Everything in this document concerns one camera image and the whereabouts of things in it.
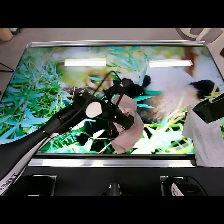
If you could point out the beige garment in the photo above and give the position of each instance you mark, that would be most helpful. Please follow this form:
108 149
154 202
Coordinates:
128 138

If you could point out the white T-shirt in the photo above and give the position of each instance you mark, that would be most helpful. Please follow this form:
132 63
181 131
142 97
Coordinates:
205 143

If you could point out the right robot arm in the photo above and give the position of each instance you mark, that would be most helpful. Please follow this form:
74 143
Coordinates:
210 109

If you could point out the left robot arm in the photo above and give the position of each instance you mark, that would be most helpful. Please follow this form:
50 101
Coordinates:
63 118

